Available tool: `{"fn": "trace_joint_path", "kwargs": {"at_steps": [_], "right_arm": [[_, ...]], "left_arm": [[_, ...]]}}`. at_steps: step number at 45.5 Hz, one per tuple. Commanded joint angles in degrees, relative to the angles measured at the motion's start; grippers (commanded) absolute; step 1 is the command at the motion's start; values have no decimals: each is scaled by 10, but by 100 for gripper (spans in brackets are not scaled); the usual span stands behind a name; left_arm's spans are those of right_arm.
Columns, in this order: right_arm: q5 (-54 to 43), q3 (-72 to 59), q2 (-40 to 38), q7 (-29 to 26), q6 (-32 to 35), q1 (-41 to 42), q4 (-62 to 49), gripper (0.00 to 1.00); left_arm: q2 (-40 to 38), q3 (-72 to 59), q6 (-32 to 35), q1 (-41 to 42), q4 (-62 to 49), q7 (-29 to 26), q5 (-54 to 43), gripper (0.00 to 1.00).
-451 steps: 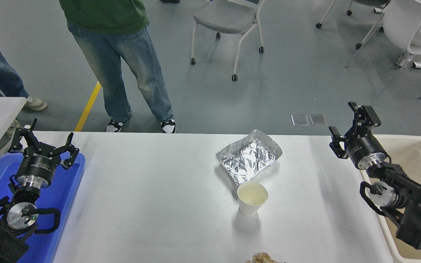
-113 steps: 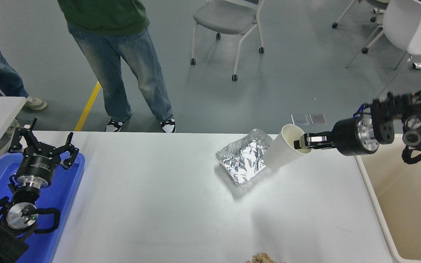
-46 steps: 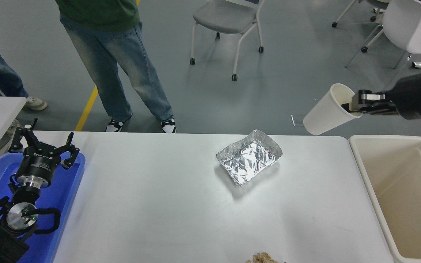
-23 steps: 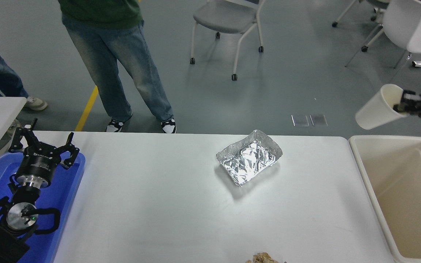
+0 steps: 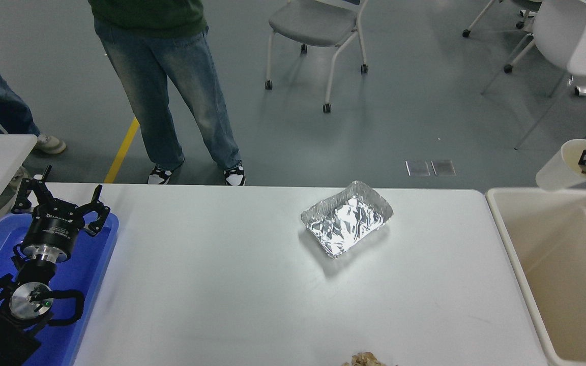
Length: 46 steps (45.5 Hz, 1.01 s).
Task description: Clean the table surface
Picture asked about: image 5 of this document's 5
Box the large pale plastic bin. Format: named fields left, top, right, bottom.
left=485, top=187, right=586, bottom=366

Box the white paper cup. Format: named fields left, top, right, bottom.
left=535, top=139, right=586, bottom=192

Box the white shell chair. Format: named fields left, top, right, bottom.
left=480, top=0, right=586, bottom=150

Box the crumpled tan paper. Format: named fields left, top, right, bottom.
left=341, top=351, right=398, bottom=366

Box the grey chair with castors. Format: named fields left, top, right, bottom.
left=265, top=0, right=370, bottom=113

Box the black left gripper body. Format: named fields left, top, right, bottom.
left=22, top=207, right=86, bottom=254

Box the blue plastic tray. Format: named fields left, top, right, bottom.
left=0, top=211, right=120, bottom=366

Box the silver foil tray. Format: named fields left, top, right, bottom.
left=300, top=180, right=394, bottom=259

